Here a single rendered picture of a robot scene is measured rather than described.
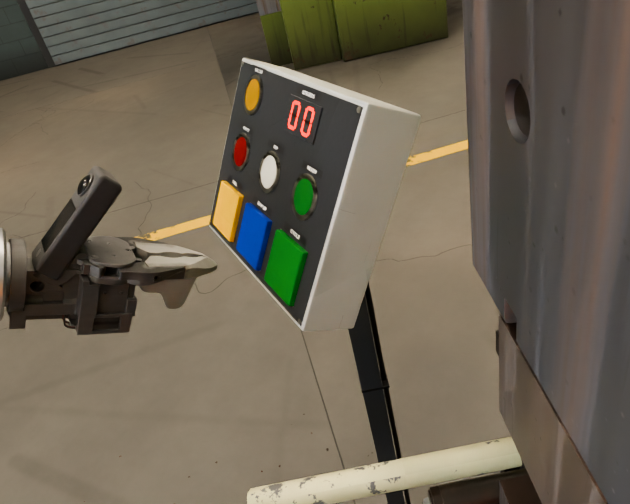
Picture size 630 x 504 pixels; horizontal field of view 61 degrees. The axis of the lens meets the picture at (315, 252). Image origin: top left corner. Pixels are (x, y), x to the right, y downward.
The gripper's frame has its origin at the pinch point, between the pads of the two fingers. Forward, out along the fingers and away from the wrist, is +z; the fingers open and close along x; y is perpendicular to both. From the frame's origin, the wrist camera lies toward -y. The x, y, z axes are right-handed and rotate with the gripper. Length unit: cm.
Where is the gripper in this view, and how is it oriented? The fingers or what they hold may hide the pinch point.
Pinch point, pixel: (206, 259)
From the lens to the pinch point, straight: 63.6
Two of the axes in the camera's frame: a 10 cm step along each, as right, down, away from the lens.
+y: -2.5, 9.1, 3.4
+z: 8.3, 0.3, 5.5
